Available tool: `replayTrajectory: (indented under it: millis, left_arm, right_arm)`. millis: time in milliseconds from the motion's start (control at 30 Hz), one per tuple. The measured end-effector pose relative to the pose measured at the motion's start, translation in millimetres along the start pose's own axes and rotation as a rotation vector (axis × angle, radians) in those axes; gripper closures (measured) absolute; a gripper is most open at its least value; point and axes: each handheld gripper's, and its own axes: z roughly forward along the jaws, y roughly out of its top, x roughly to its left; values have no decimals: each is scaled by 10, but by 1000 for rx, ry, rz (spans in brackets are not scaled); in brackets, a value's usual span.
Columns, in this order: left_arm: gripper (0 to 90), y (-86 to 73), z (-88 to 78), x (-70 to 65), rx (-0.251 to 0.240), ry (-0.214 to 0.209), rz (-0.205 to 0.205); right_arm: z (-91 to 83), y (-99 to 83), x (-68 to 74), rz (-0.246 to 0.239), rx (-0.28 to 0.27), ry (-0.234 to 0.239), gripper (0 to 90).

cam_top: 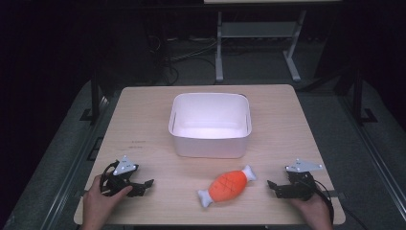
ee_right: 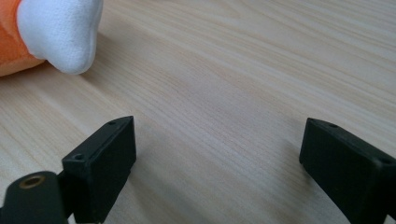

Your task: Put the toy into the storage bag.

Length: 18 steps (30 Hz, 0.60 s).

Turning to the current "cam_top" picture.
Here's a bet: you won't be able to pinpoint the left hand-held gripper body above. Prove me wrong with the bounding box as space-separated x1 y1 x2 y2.
101 155 142 196

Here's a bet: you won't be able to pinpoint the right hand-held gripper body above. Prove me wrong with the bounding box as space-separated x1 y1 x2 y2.
284 158 324 201

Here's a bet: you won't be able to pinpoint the orange meat toy with bone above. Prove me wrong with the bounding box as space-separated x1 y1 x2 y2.
196 164 258 209

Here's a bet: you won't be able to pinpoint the white plastic basin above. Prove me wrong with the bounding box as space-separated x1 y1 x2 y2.
168 92 253 159

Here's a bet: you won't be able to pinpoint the person's right hand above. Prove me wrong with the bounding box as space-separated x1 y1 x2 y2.
288 191 335 230

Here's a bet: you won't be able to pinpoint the person's left hand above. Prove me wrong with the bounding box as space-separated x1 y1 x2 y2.
81 174 134 230

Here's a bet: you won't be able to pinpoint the black metal stand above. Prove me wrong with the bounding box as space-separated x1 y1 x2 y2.
79 68 103 127
350 68 379 127

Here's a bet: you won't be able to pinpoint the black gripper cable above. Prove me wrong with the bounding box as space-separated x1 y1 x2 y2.
310 178 372 230
99 160 120 195

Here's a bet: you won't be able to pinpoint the bundle of floor cables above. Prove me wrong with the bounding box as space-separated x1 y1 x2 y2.
147 34 218 84

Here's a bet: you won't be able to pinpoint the white metal table frame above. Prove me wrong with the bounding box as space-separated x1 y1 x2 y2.
214 11 308 83

